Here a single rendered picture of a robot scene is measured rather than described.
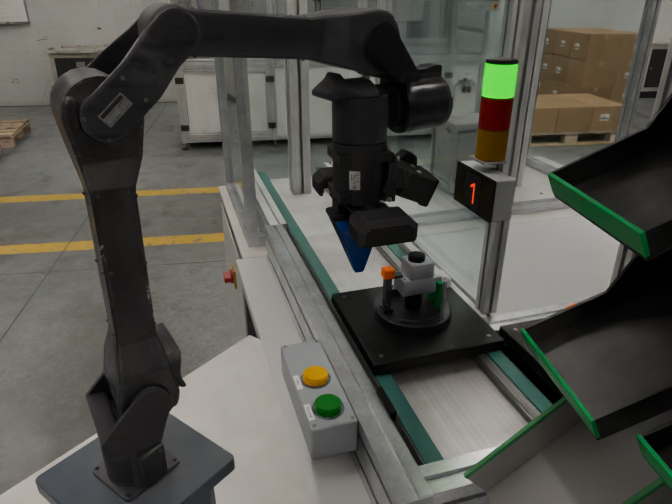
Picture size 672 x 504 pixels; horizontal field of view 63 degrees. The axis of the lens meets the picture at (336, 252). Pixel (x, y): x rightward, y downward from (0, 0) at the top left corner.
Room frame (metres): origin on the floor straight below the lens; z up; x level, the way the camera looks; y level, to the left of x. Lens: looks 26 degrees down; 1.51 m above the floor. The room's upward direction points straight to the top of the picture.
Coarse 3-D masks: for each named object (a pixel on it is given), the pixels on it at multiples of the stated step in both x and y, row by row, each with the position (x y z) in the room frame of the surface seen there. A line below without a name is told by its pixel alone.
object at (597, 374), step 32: (608, 288) 0.46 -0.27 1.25; (640, 288) 0.47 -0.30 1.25; (544, 320) 0.45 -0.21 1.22; (576, 320) 0.46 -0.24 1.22; (608, 320) 0.45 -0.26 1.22; (640, 320) 0.43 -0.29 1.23; (544, 352) 0.44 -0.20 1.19; (576, 352) 0.42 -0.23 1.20; (608, 352) 0.41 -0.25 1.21; (640, 352) 0.40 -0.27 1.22; (576, 384) 0.39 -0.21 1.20; (608, 384) 0.37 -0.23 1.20; (640, 384) 0.36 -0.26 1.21; (608, 416) 0.33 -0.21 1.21; (640, 416) 0.33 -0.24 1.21
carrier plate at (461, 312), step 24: (360, 312) 0.87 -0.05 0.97; (456, 312) 0.87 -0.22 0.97; (360, 336) 0.79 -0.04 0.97; (384, 336) 0.79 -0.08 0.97; (408, 336) 0.79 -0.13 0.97; (432, 336) 0.79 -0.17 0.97; (456, 336) 0.79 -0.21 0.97; (480, 336) 0.79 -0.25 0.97; (384, 360) 0.72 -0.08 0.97; (408, 360) 0.73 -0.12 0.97; (432, 360) 0.74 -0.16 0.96
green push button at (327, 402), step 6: (324, 396) 0.63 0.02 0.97; (330, 396) 0.63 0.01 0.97; (336, 396) 0.63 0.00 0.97; (318, 402) 0.62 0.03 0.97; (324, 402) 0.62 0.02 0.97; (330, 402) 0.62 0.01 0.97; (336, 402) 0.62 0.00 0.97; (318, 408) 0.61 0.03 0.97; (324, 408) 0.61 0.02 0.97; (330, 408) 0.61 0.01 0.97; (336, 408) 0.61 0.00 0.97; (324, 414) 0.60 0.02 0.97; (330, 414) 0.60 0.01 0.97; (336, 414) 0.60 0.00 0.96
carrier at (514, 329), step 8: (536, 320) 0.84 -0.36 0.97; (504, 328) 0.81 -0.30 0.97; (512, 328) 0.81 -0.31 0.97; (520, 328) 0.81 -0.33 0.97; (504, 336) 0.80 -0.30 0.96; (512, 336) 0.79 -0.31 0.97; (520, 336) 0.79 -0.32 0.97; (512, 344) 0.78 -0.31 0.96; (520, 344) 0.77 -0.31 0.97; (520, 352) 0.76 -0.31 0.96; (528, 352) 0.74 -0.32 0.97; (528, 360) 0.74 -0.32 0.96; (536, 360) 0.72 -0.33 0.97; (536, 368) 0.72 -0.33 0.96; (544, 376) 0.70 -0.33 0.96; (552, 384) 0.68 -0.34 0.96; (560, 392) 0.66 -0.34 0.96
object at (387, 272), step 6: (384, 270) 0.83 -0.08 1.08; (390, 270) 0.83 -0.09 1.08; (384, 276) 0.83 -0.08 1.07; (390, 276) 0.83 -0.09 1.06; (396, 276) 0.84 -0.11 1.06; (402, 276) 0.84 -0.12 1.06; (384, 282) 0.84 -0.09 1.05; (390, 282) 0.84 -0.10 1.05; (384, 288) 0.84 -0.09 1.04; (390, 288) 0.84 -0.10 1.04; (384, 294) 0.84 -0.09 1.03; (390, 294) 0.84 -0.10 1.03; (384, 300) 0.84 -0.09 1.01; (390, 300) 0.84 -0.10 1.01; (384, 306) 0.84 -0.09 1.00; (390, 306) 0.84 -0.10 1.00
